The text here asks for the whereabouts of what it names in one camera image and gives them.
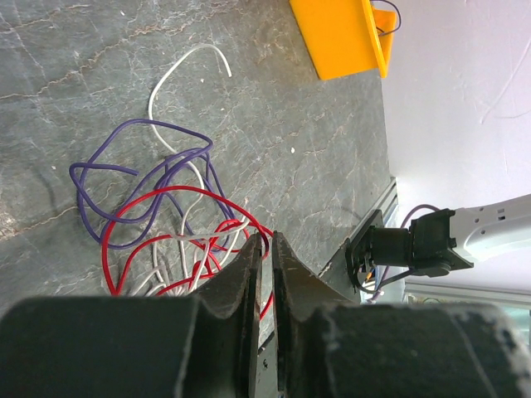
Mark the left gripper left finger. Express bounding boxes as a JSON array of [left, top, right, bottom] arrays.
[[1, 235, 262, 397]]

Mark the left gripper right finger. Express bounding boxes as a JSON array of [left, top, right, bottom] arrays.
[[271, 233, 530, 397]]

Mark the purple wire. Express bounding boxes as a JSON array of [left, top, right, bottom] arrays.
[[69, 119, 240, 254]]

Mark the red wire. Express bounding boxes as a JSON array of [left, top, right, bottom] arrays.
[[101, 186, 277, 320]]

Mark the black wire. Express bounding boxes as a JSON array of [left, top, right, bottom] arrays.
[[371, 0, 403, 38]]

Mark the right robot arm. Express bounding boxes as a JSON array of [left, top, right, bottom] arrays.
[[345, 195, 530, 294]]

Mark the yellow plastic bin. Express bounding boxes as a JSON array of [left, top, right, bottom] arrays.
[[290, 0, 402, 80]]

